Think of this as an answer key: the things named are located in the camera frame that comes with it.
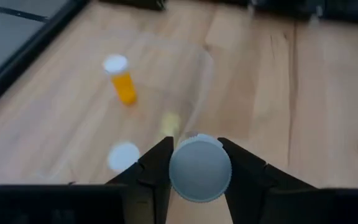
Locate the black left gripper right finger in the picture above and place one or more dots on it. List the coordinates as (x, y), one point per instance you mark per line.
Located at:
(259, 193)

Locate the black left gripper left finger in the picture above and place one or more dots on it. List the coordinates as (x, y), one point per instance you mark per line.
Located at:
(148, 186)

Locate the small orange pill bottle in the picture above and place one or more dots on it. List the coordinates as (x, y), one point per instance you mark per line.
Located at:
(123, 87)

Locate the clear plastic bin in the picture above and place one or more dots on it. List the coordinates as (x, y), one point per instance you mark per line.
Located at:
(205, 81)

